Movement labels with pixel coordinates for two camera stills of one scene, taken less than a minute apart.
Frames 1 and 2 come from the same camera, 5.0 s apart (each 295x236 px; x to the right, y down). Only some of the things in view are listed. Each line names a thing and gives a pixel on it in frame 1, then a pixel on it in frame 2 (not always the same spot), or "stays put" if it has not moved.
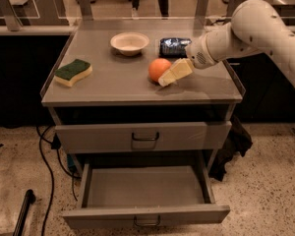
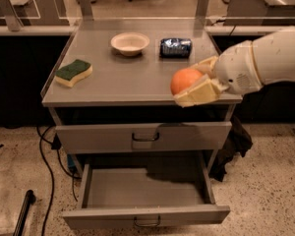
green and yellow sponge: [68, 75] stays put
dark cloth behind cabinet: [237, 141] stays put
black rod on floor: [29, 201] stays put
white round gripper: [198, 54] to [236, 68]
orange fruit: [157, 67] to [183, 78]
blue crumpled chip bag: [173, 47] stays put
